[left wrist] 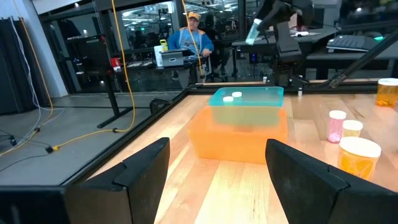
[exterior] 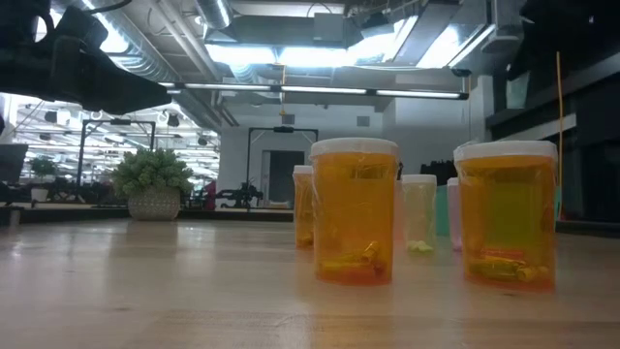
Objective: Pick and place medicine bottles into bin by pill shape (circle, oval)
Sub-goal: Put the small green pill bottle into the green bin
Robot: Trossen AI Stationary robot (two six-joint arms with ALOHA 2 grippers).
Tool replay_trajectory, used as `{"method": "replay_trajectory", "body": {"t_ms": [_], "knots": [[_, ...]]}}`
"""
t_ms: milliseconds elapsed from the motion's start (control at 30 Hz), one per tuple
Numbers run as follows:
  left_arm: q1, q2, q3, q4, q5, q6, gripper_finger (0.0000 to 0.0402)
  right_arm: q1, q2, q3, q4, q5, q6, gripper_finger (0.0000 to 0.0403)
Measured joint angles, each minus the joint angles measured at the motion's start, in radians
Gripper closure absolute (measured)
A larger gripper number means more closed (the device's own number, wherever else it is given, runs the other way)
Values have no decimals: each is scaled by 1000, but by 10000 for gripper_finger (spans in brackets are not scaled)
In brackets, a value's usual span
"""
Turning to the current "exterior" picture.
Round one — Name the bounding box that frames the dark computer monitor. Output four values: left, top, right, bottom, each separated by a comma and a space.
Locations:
0, 143, 29, 186

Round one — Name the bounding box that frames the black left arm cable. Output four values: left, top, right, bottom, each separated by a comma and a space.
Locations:
79, 0, 133, 16

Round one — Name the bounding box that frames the orange pill bottle white cap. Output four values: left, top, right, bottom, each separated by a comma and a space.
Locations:
292, 164, 316, 251
452, 140, 560, 293
309, 137, 401, 287

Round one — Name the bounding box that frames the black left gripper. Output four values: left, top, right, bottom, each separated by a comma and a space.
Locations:
0, 0, 173, 116

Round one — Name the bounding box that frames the overhead light bar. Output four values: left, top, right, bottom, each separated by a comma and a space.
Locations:
162, 80, 470, 102

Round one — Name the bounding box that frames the small pink translucent pill bottle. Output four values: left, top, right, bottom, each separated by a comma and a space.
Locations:
446, 176, 461, 253

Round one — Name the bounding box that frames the yellow hanging cord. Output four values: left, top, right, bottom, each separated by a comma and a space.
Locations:
279, 65, 288, 116

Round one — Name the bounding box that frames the small background potted plant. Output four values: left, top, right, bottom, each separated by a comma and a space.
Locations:
29, 157, 58, 204

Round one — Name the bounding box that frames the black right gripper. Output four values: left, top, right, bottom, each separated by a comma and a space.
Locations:
518, 0, 578, 84

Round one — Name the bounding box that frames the black background station frame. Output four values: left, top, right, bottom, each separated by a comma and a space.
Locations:
76, 118, 157, 188
245, 126, 320, 209

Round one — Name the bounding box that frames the green artificial plant in pot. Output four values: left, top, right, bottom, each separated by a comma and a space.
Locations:
110, 147, 195, 223

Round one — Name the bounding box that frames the small yellowish clear pill bottle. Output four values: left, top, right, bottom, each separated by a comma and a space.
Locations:
399, 174, 439, 255

